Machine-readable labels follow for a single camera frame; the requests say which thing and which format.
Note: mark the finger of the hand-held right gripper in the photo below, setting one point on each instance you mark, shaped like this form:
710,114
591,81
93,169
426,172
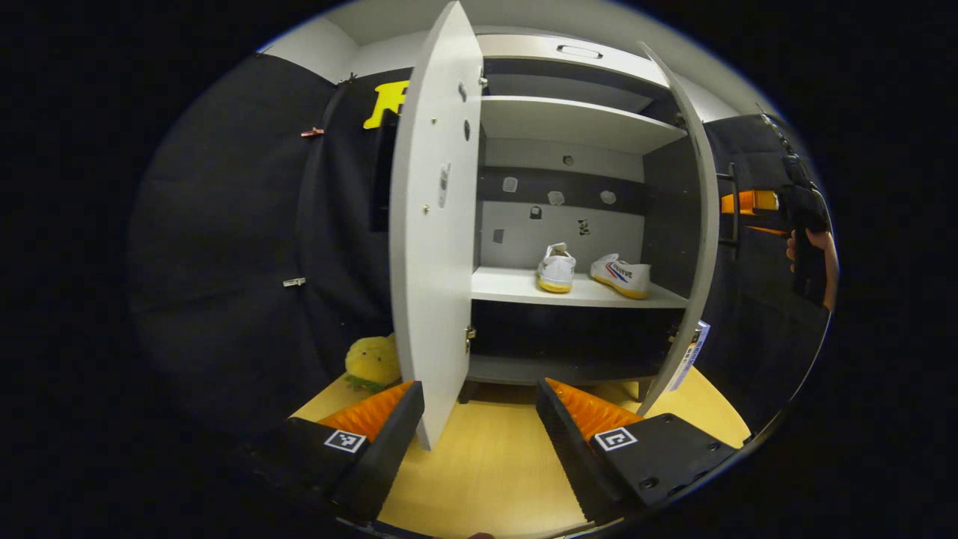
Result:
767,230
748,202

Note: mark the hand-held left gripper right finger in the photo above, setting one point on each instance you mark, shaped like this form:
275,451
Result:
576,464

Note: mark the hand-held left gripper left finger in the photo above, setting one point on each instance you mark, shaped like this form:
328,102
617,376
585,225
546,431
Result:
374,464

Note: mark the white shoe cabinet door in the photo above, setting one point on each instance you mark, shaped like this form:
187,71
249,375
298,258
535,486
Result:
434,299
709,224

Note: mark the white canvas shoe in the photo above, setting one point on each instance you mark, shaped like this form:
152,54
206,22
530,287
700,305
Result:
557,269
625,278

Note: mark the white shoe cabinet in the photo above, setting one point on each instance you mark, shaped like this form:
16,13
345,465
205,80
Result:
509,284

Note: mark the white cabinet drawer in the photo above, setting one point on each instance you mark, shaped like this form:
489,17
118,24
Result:
524,49

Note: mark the yellow plush toy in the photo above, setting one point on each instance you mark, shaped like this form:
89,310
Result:
370,363

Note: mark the blue and white book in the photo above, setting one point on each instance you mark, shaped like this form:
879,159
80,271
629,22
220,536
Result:
692,352

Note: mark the black backdrop cloth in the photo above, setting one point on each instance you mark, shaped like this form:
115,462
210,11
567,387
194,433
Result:
209,224

